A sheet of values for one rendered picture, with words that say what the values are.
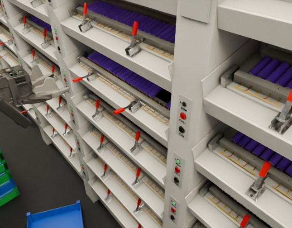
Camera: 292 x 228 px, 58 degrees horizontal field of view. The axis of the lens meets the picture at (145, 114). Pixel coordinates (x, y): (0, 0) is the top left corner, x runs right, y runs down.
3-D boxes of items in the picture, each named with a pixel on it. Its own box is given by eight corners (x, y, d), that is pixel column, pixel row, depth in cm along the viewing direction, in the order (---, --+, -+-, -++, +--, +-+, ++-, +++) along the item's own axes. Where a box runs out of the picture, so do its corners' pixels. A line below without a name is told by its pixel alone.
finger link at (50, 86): (67, 77, 69) (30, 81, 67) (70, 97, 73) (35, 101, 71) (67, 72, 72) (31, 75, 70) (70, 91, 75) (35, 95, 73)
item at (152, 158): (167, 192, 88) (159, 171, 79) (79, 111, 126) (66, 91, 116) (207, 152, 95) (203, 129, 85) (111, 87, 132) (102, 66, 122)
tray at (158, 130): (170, 150, 77) (165, 130, 70) (72, 76, 115) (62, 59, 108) (214, 109, 84) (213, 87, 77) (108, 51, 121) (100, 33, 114)
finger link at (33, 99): (51, 96, 70) (15, 100, 68) (52, 101, 71) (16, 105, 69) (51, 88, 73) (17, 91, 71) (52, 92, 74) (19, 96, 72)
